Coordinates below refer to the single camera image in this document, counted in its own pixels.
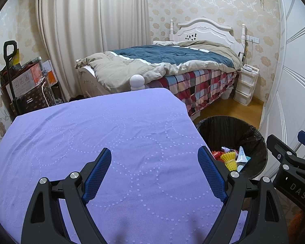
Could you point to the yellow tag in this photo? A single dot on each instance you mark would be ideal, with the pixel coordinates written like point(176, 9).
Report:
point(15, 58)

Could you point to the white drawer unit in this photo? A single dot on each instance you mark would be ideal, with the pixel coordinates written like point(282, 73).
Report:
point(245, 85)

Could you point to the lavender cloth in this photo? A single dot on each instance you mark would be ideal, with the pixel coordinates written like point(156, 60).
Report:
point(225, 148)

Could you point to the trash bin with black liner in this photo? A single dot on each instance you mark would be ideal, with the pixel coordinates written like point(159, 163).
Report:
point(218, 132)

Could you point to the teal small tube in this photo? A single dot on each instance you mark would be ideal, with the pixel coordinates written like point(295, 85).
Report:
point(242, 158)

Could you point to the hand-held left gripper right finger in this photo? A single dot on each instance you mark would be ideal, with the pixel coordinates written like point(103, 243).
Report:
point(212, 175)

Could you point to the white wardrobe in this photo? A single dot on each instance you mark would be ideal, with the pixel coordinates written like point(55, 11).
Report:
point(292, 81)

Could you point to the wall socket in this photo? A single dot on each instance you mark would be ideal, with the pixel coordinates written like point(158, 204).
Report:
point(252, 39)

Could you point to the bed with grey duvet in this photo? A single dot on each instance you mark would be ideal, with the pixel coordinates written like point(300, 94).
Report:
point(203, 30)

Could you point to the white pillow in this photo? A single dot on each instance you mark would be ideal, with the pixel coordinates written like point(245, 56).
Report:
point(164, 42)

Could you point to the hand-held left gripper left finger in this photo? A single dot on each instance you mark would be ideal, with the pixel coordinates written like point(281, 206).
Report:
point(96, 175)

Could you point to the red-orange plastic bag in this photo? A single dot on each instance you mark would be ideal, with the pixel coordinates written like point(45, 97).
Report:
point(216, 156)

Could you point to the cardboard box with orange side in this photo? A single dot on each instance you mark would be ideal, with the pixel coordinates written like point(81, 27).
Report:
point(25, 80)

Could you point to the blue and beige duvet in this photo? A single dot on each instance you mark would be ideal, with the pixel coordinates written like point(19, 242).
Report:
point(167, 53)

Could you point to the cream curtain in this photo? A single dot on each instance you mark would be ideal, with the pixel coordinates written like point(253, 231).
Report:
point(91, 17)

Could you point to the yellow foam fruit net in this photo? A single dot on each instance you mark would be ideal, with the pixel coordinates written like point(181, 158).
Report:
point(230, 157)

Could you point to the clear box with orange label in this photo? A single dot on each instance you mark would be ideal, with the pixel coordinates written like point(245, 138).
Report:
point(50, 72)

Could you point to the plaid bed sheet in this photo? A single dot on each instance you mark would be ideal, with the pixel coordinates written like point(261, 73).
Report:
point(193, 81)

